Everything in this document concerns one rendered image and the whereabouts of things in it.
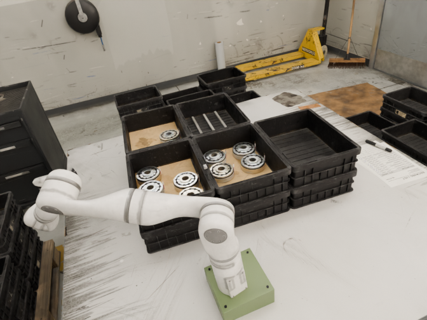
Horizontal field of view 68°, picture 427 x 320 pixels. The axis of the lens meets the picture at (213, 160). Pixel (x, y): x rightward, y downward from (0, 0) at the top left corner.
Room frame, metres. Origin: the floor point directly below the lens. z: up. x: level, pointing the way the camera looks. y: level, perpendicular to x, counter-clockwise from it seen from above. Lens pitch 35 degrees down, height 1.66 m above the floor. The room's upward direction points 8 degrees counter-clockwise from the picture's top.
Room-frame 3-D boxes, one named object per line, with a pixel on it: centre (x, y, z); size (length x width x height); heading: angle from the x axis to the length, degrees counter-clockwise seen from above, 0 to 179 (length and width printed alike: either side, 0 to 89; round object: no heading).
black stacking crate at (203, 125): (1.47, -0.02, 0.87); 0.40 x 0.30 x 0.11; 12
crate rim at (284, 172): (1.07, -0.10, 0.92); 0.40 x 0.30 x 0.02; 12
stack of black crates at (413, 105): (2.09, -1.60, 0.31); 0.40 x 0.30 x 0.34; 16
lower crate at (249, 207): (1.07, -0.10, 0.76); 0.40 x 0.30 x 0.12; 12
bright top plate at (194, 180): (1.03, 0.13, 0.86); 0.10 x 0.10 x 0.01
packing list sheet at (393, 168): (1.15, -0.81, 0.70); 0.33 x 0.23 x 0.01; 16
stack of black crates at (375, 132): (1.98, -1.22, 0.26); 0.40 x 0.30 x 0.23; 16
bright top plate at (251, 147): (1.19, -0.14, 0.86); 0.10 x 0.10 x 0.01
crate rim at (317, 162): (1.14, -0.39, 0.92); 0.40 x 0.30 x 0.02; 12
